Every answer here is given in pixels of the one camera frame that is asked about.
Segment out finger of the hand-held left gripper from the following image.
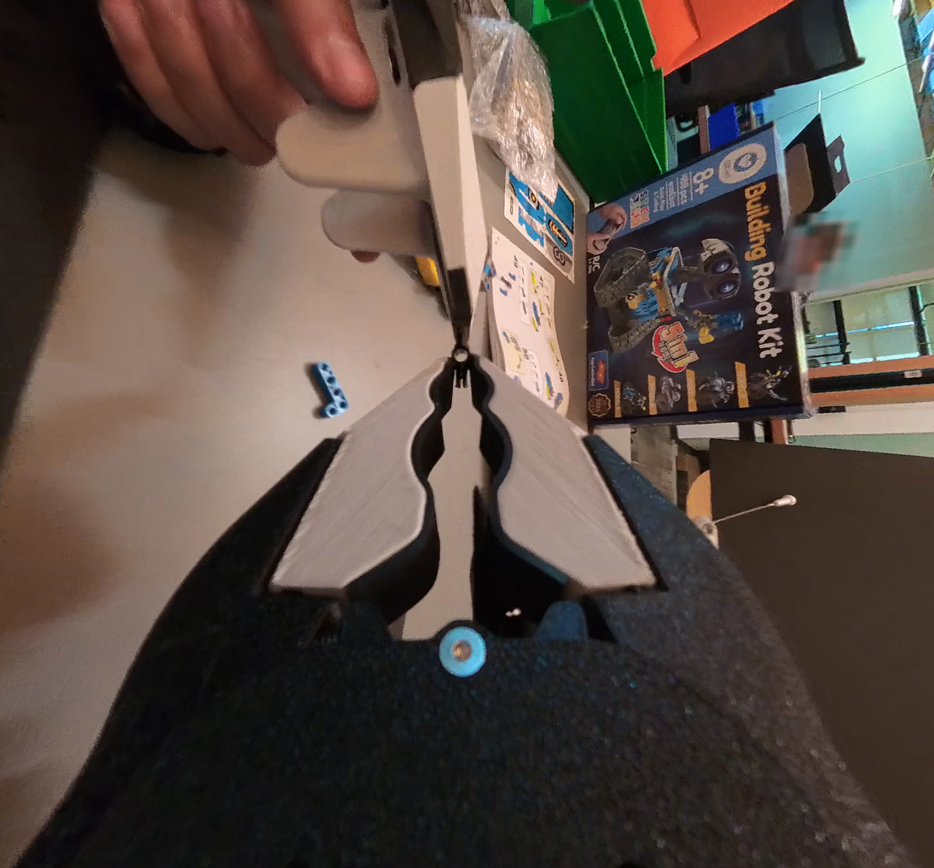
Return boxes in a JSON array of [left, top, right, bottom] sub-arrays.
[[412, 75, 490, 349]]

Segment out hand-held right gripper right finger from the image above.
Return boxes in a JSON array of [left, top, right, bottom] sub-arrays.
[[467, 359, 658, 641]]

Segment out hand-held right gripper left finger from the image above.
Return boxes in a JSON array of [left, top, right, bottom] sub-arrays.
[[271, 357, 448, 624]]

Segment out blue L-shaped brick beam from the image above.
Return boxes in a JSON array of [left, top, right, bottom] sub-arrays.
[[310, 362, 350, 419]]

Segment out person's left forearm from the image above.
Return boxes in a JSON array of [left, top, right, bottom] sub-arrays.
[[0, 0, 112, 469]]

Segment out grey desk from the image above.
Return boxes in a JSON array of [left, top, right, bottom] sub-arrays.
[[0, 0, 632, 868]]

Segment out person's left hand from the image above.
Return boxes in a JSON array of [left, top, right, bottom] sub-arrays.
[[54, 0, 380, 169]]

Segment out blue sticker sheet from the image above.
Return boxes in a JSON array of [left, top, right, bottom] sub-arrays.
[[505, 171, 578, 280]]

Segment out clear plastic bag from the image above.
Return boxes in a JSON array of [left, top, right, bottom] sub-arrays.
[[467, 15, 556, 188]]

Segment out green storage bin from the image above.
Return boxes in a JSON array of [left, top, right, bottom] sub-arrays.
[[507, 0, 669, 203]]

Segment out open instruction booklet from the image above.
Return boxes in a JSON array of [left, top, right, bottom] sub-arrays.
[[485, 226, 572, 418]]

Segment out dark blue toy kit box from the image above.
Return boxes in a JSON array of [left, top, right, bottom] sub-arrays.
[[586, 125, 816, 433]]

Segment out black storage bin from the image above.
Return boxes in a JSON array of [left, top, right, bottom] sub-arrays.
[[663, 0, 867, 119]]

